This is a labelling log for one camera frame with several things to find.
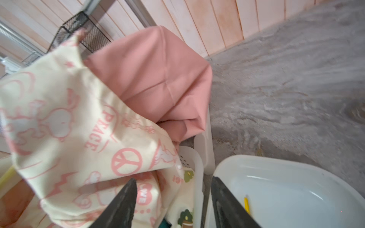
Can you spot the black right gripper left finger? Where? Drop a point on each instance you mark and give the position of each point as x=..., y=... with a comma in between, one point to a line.
x=119, y=213

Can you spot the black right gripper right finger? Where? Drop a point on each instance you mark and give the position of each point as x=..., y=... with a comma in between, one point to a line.
x=228, y=212

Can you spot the yellow clothespin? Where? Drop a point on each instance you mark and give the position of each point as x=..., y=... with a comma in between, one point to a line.
x=246, y=205

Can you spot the floral pink white garment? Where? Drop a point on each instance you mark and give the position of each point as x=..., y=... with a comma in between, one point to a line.
x=75, y=145

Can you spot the pink jacket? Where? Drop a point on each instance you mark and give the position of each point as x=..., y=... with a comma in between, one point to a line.
x=160, y=78

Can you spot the dinosaur print cream garment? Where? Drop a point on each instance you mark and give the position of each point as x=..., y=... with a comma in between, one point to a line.
x=181, y=211

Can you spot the white plastic tray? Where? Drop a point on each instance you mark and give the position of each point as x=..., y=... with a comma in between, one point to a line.
x=287, y=194

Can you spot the white perforated laundry basket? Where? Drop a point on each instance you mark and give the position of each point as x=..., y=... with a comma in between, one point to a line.
x=190, y=158

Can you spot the metal clothes rack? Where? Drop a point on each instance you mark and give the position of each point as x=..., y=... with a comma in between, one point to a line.
x=203, y=144

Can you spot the dark mesh wall basket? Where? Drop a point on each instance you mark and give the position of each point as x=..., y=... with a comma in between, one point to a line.
x=89, y=35

